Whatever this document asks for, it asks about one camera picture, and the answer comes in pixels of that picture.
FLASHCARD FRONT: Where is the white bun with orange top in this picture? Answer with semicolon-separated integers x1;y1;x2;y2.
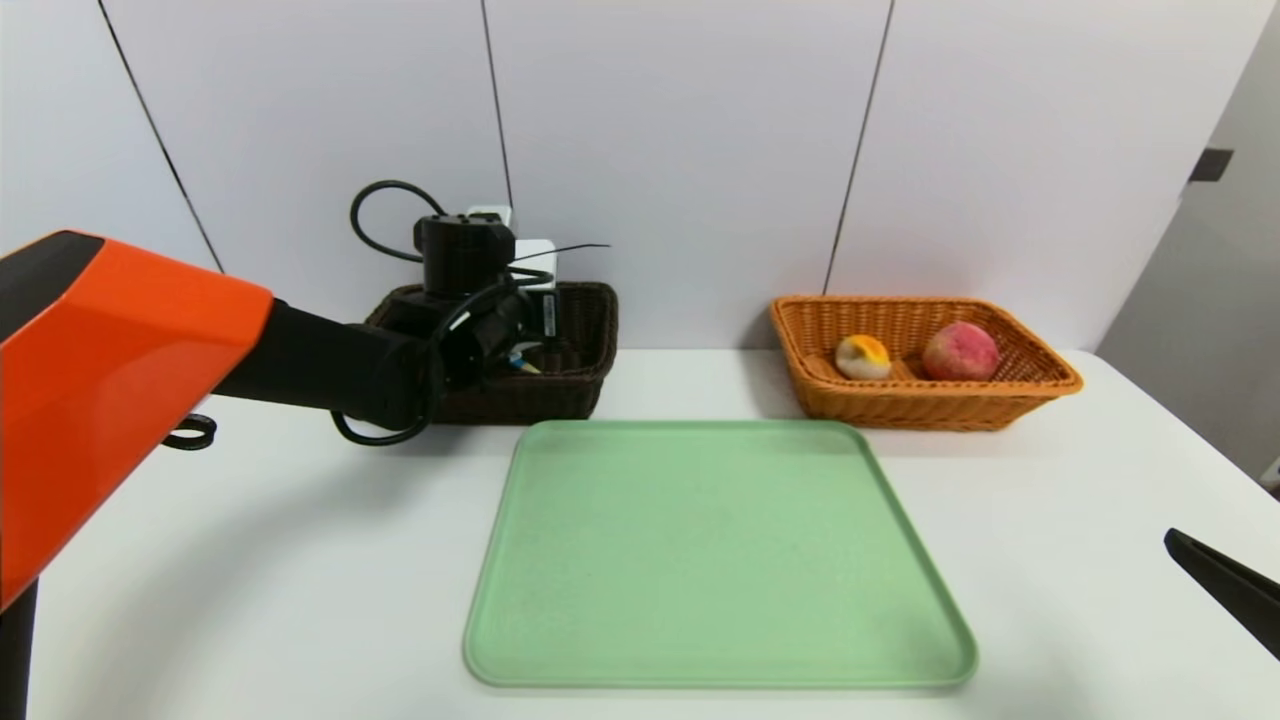
836;334;893;382

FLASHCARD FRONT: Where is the red peach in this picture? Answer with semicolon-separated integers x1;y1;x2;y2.
922;321;1004;383

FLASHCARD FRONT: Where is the dark brown wicker basket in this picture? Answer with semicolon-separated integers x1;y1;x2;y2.
362;281;620;425

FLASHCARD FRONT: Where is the orange wicker basket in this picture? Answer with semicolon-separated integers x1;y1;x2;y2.
770;294;1086;433

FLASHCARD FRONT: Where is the thin black zip tie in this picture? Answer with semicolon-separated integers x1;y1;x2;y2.
508;242;612;267

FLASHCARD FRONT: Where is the light green plastic tray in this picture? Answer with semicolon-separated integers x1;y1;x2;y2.
463;419;978;691

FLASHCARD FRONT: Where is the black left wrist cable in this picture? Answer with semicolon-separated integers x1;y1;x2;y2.
349;180;451;265

